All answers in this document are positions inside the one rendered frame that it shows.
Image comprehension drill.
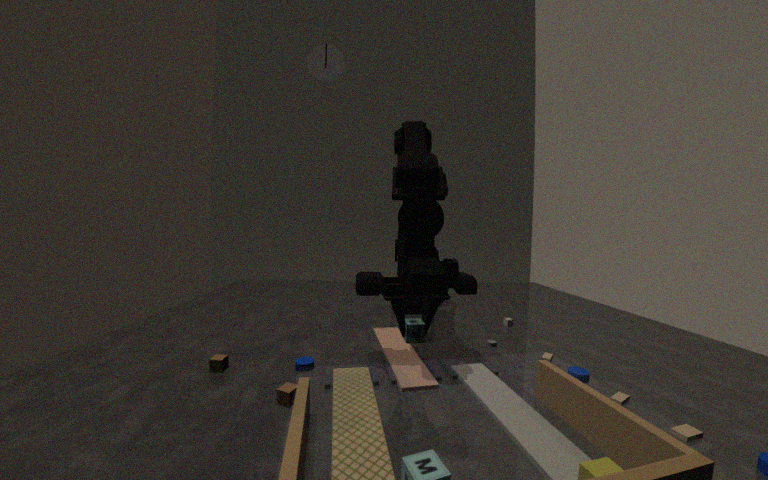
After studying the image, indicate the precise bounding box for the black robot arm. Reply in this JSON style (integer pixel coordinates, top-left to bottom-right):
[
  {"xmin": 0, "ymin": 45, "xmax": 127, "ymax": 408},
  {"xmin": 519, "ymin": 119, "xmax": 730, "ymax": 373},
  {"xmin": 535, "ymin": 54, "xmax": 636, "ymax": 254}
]
[{"xmin": 392, "ymin": 121, "xmax": 459, "ymax": 295}]

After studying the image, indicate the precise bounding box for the teal cube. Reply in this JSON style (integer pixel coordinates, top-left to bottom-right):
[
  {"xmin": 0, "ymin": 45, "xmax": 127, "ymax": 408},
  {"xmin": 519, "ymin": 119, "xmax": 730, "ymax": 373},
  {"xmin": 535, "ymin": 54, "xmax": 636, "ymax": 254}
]
[{"xmin": 403, "ymin": 319, "xmax": 426, "ymax": 343}]

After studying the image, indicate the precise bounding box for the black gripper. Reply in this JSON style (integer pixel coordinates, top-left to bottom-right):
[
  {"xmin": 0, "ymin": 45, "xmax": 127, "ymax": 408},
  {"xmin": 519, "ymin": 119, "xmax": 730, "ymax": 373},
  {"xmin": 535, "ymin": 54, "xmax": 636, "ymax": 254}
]
[{"xmin": 356, "ymin": 239, "xmax": 477, "ymax": 337}]

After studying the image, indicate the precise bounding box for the tan flat block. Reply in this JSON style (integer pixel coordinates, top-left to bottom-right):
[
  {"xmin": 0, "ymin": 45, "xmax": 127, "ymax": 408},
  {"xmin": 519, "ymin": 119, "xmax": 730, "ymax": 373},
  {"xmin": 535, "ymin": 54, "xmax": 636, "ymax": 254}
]
[{"xmin": 679, "ymin": 424, "xmax": 704, "ymax": 438}]

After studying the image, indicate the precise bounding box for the brown cube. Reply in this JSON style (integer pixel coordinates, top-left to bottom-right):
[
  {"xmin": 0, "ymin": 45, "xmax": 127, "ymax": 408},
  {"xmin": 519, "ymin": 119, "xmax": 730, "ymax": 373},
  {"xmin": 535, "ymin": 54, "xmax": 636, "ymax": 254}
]
[
  {"xmin": 276, "ymin": 382, "xmax": 295, "ymax": 408},
  {"xmin": 209, "ymin": 354, "xmax": 229, "ymax": 373}
]

